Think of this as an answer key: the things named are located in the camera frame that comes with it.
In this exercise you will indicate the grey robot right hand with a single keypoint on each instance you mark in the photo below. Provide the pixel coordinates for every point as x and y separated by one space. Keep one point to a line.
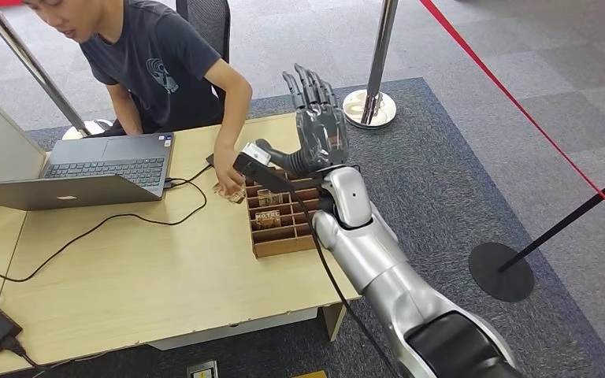
323 135

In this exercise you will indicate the person's left hand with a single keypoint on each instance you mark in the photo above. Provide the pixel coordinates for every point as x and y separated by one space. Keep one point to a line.
231 175

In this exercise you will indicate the person's left forearm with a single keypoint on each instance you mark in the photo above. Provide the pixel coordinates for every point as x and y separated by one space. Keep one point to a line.
234 122

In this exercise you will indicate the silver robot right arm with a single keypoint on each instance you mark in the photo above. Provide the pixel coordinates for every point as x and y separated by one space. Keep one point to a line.
370 261

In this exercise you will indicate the wooden compartment card tray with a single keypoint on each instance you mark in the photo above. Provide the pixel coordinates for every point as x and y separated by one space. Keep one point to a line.
281 242

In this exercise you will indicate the person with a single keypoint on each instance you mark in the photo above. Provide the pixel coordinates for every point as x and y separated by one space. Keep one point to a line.
156 62

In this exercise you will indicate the small black external drive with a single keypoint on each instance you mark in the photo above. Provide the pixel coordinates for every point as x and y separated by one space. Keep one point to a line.
210 160

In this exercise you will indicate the chrome stanchion with round base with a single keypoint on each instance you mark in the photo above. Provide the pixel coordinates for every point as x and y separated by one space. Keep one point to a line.
31 62
381 52

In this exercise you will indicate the dark grey carpet rug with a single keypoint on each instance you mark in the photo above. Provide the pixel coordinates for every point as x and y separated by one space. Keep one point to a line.
438 172

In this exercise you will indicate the grey open laptop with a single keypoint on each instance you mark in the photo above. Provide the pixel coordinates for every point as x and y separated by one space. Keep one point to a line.
104 167

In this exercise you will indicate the black office chair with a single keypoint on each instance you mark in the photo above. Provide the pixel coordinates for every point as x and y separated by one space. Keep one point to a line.
208 26

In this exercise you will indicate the metal floor socket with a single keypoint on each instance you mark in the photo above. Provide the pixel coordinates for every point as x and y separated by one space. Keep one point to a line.
202 370

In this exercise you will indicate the red barrier belt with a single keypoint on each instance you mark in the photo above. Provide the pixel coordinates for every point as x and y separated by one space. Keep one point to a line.
518 104

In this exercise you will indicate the yellow floor marker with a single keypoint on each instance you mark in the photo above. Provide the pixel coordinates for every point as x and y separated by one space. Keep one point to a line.
310 374

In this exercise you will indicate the black stanchion with round base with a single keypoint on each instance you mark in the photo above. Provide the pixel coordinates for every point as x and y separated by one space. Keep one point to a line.
495 271

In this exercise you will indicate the red strip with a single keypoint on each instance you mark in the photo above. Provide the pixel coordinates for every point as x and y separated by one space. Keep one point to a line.
5 2

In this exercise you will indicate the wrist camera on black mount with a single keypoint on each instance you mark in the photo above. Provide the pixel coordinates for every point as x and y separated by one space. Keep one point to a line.
260 175

